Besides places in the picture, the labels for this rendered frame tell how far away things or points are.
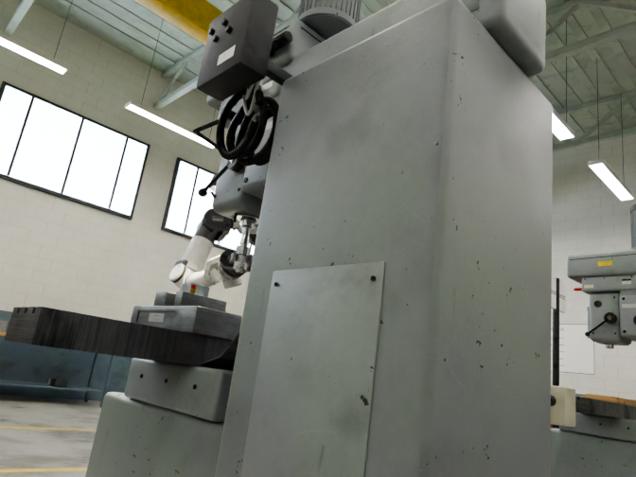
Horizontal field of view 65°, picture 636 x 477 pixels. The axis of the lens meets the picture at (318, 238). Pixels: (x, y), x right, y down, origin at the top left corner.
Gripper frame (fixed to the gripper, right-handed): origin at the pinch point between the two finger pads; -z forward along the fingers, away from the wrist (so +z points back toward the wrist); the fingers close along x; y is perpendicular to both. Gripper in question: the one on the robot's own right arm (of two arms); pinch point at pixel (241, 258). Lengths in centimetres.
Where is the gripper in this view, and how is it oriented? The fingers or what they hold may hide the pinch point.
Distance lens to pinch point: 159.9
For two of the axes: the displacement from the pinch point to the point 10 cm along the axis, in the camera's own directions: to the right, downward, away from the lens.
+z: -3.3, 2.1, 9.2
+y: -1.3, 9.6, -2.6
